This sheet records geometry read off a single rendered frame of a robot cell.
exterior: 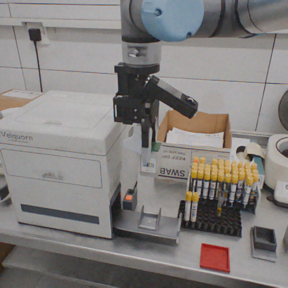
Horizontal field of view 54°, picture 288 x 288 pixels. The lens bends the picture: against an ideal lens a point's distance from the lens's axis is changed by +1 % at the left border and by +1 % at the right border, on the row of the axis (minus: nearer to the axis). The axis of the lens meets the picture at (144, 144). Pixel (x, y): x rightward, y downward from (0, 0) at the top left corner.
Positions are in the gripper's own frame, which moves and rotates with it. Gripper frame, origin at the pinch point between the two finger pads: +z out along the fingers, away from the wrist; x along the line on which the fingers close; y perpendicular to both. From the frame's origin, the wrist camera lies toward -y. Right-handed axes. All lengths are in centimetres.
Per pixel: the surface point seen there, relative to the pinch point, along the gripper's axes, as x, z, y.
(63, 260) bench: -30, 85, 50
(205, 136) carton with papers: -49, 18, -11
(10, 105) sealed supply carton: -33, 6, 63
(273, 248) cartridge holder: -0.7, 22.2, -30.1
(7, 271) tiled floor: -34, 112, 93
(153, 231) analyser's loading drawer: 2.8, 20.6, -1.6
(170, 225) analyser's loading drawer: -0.4, 20.7, -5.3
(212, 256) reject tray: 3.3, 24.5, -16.5
